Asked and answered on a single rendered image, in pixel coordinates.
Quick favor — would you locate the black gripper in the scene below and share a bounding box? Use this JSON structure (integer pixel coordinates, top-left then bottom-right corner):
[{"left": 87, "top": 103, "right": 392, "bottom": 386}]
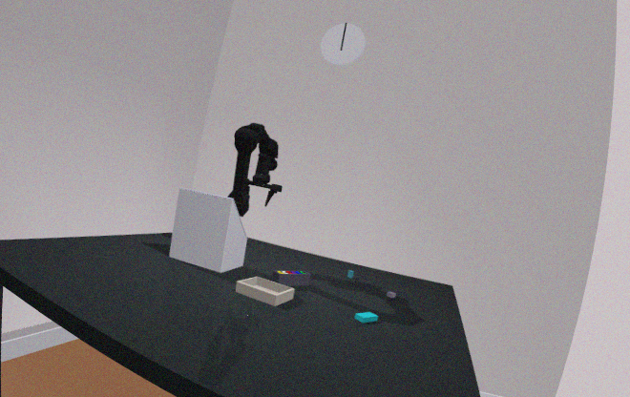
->
[{"left": 246, "top": 167, "right": 282, "bottom": 207}]

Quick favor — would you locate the teal rectangular block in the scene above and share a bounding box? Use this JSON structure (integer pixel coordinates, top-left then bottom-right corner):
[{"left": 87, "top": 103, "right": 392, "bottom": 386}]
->
[{"left": 355, "top": 312, "right": 378, "bottom": 323}]

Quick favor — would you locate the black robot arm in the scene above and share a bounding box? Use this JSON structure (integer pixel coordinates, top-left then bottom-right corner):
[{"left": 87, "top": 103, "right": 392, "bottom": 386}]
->
[{"left": 228, "top": 123, "right": 278, "bottom": 217}]

